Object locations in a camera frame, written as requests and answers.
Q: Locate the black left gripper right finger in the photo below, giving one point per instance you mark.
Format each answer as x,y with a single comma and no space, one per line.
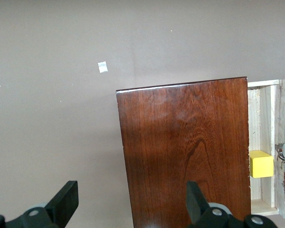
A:
204,218

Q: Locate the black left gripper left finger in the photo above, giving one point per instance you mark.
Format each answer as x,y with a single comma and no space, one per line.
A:
50,213

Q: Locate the yellow cube block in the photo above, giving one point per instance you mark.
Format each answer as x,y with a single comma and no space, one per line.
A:
261,165

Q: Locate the light wood drawer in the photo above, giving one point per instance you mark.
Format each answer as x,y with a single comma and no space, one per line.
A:
266,118

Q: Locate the dark brown wooden cabinet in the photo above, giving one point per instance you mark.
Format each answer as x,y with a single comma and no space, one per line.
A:
180,142

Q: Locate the small tape piece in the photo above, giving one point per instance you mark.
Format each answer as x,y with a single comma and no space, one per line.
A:
102,67

